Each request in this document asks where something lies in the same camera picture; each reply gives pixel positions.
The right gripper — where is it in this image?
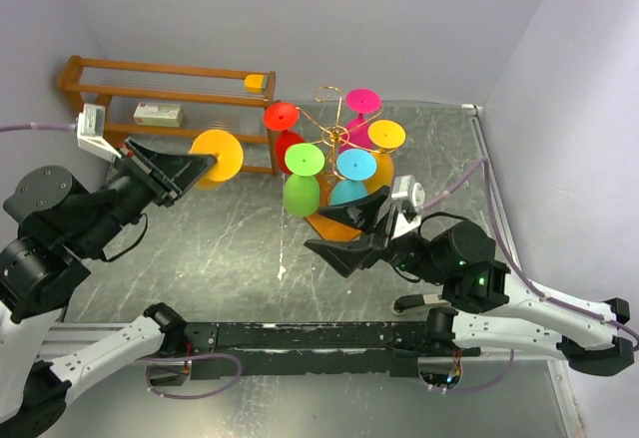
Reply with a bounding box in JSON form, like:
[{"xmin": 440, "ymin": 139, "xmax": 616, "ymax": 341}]
[{"xmin": 305, "ymin": 187, "xmax": 450, "ymax": 286}]

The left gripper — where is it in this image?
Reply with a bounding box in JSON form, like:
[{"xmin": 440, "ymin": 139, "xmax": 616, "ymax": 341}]
[{"xmin": 75, "ymin": 132, "xmax": 219, "ymax": 252}]

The orange wine glass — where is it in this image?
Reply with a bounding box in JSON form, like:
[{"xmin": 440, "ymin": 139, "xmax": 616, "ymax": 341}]
[
  {"xmin": 190, "ymin": 129, "xmax": 244, "ymax": 190},
  {"xmin": 364, "ymin": 120, "xmax": 406, "ymax": 194}
]

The blue wine glass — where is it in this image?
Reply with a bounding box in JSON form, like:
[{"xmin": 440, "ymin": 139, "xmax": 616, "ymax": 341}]
[{"xmin": 328, "ymin": 148, "xmax": 377, "ymax": 206}]

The green wine glass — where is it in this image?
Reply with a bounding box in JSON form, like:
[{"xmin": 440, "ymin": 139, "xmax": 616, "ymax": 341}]
[{"xmin": 283, "ymin": 143, "xmax": 325, "ymax": 218}]

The red wine glass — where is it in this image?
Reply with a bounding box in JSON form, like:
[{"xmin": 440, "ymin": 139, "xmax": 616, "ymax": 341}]
[{"xmin": 264, "ymin": 102, "xmax": 305, "ymax": 175}]

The pink wine glass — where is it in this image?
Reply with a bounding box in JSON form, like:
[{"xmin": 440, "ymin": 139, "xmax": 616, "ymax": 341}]
[{"xmin": 339, "ymin": 88, "xmax": 381, "ymax": 152}]

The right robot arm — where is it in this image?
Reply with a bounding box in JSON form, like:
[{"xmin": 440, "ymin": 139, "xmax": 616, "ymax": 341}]
[{"xmin": 305, "ymin": 186, "xmax": 635, "ymax": 377}]

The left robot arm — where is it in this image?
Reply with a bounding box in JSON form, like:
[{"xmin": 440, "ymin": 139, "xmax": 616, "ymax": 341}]
[{"xmin": 1, "ymin": 139, "xmax": 218, "ymax": 437}]

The wooden shelf rack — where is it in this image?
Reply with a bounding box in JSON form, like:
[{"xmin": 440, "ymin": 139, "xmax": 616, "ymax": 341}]
[{"xmin": 57, "ymin": 55, "xmax": 280, "ymax": 175}]

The white box on shelf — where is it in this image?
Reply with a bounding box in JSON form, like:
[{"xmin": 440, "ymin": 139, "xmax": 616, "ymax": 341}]
[{"xmin": 133, "ymin": 102, "xmax": 184, "ymax": 128}]

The yellow block on shelf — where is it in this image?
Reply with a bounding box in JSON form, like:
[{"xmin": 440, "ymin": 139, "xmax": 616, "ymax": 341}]
[{"xmin": 244, "ymin": 74, "xmax": 269, "ymax": 94}]

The gold wire glass rack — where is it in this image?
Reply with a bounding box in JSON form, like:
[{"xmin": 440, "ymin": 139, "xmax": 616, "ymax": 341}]
[{"xmin": 299, "ymin": 85, "xmax": 383, "ymax": 243}]

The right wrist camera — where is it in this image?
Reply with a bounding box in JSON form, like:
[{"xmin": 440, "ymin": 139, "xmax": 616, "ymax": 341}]
[{"xmin": 390, "ymin": 175, "xmax": 425, "ymax": 238}]

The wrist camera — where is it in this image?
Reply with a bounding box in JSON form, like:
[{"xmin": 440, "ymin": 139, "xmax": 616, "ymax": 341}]
[
  {"xmin": 390, "ymin": 175, "xmax": 425, "ymax": 238},
  {"xmin": 76, "ymin": 103, "xmax": 117, "ymax": 163}
]

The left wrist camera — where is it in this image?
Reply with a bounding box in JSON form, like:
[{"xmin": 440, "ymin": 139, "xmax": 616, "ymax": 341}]
[{"xmin": 76, "ymin": 103, "xmax": 117, "ymax": 163}]

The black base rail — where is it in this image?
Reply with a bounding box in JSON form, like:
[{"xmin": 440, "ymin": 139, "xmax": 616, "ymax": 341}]
[{"xmin": 124, "ymin": 320, "xmax": 480, "ymax": 382}]

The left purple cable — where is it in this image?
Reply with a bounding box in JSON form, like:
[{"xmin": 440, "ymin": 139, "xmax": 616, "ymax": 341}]
[{"xmin": 0, "ymin": 122, "xmax": 81, "ymax": 135}]

